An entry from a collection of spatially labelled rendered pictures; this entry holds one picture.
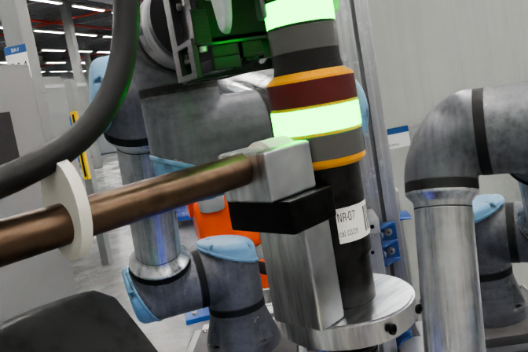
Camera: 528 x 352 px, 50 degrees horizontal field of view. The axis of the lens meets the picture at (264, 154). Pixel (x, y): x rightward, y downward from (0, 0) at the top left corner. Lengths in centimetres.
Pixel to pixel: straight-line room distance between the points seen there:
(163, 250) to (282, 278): 79
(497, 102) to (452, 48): 163
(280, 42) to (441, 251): 53
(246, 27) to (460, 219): 48
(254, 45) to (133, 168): 63
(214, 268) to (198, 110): 64
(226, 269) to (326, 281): 86
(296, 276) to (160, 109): 29
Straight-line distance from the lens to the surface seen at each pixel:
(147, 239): 103
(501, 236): 114
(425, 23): 233
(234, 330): 116
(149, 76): 52
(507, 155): 75
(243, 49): 35
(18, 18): 726
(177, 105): 51
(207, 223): 428
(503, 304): 118
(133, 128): 89
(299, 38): 26
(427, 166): 76
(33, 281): 494
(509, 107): 75
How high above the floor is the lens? 155
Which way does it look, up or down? 6 degrees down
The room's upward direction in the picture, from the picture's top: 10 degrees counter-clockwise
